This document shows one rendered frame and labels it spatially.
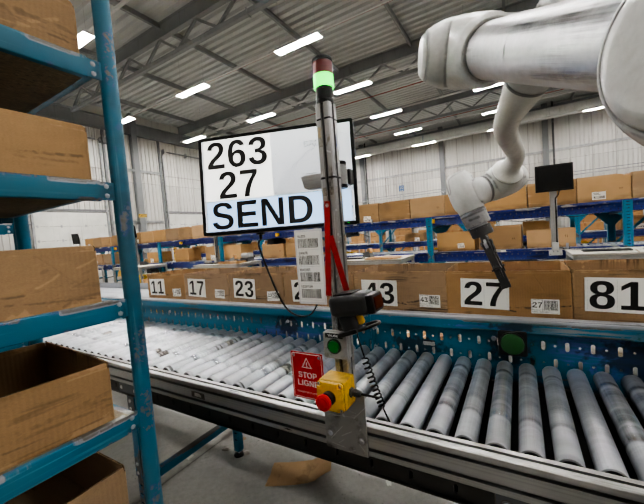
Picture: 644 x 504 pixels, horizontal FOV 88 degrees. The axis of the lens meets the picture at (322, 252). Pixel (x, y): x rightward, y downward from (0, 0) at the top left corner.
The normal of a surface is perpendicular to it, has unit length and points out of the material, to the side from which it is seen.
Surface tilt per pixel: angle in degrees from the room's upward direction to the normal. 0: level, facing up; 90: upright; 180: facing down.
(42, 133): 90
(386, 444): 90
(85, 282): 90
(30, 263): 90
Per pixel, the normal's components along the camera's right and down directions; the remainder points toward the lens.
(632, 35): -0.98, 0.17
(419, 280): -0.50, 0.09
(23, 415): 0.83, -0.02
